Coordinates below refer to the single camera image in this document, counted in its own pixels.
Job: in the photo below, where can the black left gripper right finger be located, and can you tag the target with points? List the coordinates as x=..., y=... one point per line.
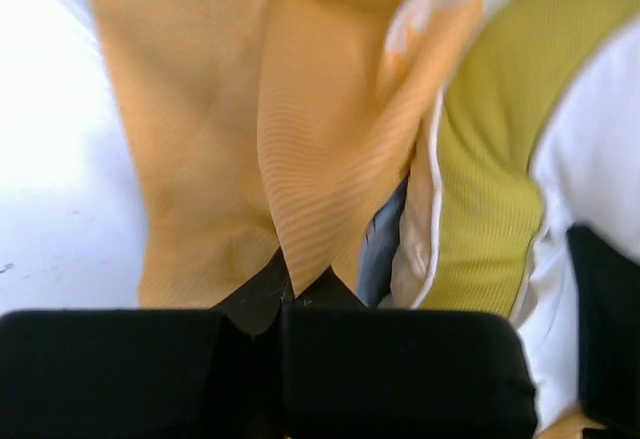
x=348, y=371

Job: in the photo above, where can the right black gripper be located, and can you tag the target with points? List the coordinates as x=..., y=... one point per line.
x=608, y=305

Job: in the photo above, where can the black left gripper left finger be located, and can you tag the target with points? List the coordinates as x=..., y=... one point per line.
x=146, y=373

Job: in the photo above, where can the white pillow with yellow edge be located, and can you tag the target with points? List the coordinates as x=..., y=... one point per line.
x=535, y=130

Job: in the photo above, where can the orange pillowcase with blue back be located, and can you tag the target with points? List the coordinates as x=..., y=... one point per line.
x=264, y=126

